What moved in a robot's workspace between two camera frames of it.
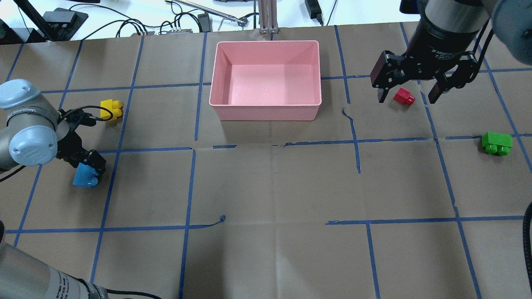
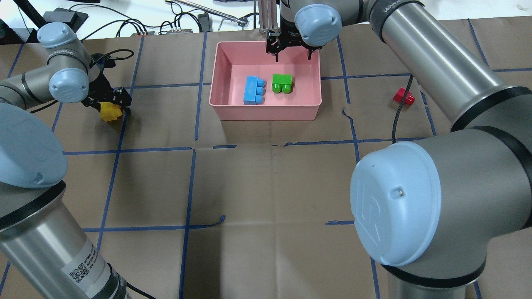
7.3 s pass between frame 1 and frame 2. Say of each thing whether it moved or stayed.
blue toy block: moved
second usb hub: stayed
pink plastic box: stayed
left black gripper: moved
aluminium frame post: stayed
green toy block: moved
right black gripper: moved
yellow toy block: stayed
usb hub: stayed
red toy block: stayed
